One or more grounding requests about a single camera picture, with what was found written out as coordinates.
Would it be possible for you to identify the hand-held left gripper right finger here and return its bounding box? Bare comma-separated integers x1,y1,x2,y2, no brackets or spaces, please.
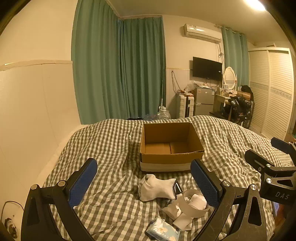
190,159,270,241

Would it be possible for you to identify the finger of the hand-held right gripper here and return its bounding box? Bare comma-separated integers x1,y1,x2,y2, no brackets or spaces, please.
245,149,296,179
270,137,296,158

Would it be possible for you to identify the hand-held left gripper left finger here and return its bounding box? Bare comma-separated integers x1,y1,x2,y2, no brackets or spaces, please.
21,158,97,241

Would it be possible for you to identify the white bandage roll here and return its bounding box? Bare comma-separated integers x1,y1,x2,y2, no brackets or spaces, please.
183,189,211,218

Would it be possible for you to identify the white sock bundle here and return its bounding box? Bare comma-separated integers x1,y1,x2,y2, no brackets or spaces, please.
138,174,177,201

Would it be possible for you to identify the brown cardboard box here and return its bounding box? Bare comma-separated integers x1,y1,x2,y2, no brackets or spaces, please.
139,122,204,172

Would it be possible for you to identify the floral tissue pack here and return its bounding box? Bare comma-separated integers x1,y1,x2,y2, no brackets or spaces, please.
145,217,181,241

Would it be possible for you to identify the green checkered blanket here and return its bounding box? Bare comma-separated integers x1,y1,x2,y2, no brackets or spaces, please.
43,115,296,241

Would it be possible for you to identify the white louvered wardrobe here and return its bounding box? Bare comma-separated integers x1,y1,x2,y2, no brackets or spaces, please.
248,47,295,139

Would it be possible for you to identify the wooden dressing table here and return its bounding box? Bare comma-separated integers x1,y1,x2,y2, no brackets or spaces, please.
213,93,234,116

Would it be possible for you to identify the grey mini fridge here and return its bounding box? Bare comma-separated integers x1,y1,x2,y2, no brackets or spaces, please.
194,87,214,116

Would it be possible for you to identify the white suitcase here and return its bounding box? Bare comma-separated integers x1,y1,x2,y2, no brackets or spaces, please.
177,94,195,118

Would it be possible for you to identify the clear water bottle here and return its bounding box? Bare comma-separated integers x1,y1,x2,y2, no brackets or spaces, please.
158,106,171,120

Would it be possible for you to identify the white oval mirror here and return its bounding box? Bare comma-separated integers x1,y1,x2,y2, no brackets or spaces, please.
222,67,238,90

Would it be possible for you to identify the white power strip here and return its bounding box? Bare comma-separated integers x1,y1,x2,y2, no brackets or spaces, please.
4,217,18,240

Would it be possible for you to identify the clear plastic bag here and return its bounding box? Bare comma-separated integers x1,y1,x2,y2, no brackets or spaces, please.
184,81,200,93

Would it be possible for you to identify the narrow green curtain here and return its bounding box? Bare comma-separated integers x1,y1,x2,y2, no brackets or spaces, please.
221,25,250,88

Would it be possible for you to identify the wide green curtain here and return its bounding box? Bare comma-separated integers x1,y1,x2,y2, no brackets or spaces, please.
72,0,123,125

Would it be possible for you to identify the white air conditioner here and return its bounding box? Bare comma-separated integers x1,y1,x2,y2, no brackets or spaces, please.
184,23,222,44

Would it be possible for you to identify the ceiling lamp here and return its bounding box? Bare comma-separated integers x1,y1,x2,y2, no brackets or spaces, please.
244,0,267,11

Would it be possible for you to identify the black power cable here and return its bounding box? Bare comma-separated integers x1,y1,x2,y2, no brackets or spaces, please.
1,201,26,223

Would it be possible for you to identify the black wall television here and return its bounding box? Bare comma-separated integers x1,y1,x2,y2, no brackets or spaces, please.
193,57,223,81

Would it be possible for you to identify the air conditioner cable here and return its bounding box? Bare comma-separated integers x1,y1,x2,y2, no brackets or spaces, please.
217,43,225,63

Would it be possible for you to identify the wall cable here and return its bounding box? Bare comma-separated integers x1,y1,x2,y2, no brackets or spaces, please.
171,71,184,93

